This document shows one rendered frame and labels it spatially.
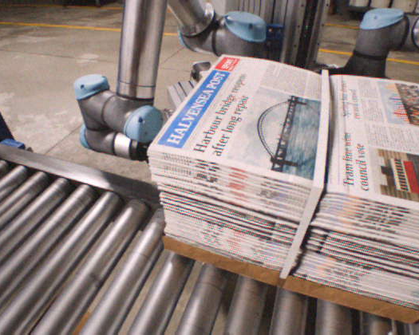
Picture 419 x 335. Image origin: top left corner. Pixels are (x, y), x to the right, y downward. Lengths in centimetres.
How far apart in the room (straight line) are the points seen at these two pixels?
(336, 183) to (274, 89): 19
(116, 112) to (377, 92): 45
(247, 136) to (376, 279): 24
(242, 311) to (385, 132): 31
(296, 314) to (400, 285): 14
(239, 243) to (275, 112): 18
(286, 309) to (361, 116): 29
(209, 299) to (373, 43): 94
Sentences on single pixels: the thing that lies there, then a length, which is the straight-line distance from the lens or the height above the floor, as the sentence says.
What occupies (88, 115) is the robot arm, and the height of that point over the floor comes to 92.
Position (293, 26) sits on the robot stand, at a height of 100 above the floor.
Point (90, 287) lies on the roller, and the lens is 50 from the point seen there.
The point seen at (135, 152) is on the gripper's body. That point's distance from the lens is 64.
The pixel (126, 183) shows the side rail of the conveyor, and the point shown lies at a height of 80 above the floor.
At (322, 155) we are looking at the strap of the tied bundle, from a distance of 31.
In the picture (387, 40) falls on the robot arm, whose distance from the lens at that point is 111.
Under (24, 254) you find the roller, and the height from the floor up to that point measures 80.
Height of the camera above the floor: 121
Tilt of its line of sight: 41 degrees down
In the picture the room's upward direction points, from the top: straight up
